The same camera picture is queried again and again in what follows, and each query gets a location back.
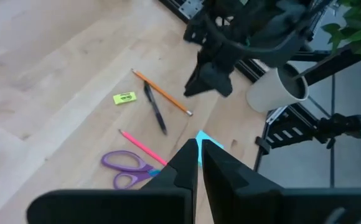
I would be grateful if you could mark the light blue sticky note pad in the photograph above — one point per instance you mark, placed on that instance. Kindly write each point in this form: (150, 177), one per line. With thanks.
(203, 136)

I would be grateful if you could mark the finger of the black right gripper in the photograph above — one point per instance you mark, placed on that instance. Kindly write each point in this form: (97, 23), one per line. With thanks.
(197, 84)
(222, 82)

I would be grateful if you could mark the pink pencil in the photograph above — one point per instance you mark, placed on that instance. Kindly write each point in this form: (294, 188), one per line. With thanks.
(143, 147)

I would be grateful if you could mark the yellow-green eraser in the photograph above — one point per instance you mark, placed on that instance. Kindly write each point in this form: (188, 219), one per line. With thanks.
(124, 98)

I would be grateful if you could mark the black pen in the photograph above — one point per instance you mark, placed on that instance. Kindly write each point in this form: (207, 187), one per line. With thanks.
(154, 105)

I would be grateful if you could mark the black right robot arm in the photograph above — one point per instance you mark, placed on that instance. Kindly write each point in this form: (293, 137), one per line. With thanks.
(277, 28)

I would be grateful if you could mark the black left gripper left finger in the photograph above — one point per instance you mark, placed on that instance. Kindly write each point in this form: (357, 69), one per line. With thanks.
(168, 205)

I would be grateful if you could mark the white plant pot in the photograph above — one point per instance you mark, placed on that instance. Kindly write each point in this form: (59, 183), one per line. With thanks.
(267, 93)

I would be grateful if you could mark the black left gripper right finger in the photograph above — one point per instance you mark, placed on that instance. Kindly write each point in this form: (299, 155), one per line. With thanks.
(246, 202)

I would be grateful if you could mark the orange pencil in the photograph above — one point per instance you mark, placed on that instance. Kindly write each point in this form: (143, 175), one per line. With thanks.
(162, 92)

